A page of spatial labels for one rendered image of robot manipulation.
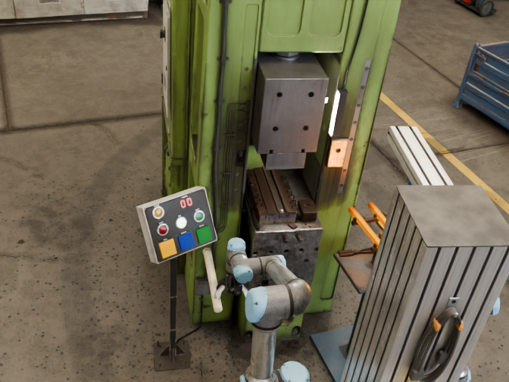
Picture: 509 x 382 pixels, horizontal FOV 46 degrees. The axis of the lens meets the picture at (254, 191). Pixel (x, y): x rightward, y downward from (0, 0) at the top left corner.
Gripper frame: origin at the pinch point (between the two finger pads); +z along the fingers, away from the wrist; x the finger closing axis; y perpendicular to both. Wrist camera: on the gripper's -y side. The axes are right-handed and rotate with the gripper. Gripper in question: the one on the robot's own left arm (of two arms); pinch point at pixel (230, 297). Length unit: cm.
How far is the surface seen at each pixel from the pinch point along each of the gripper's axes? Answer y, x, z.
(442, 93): -388, 279, 93
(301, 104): -54, 33, -70
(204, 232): -35.2, -10.4, -8.5
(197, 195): -44, -14, -24
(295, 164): -54, 34, -36
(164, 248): -24.3, -29.8, -8.4
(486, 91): -332, 296, 61
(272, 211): -55, 26, -6
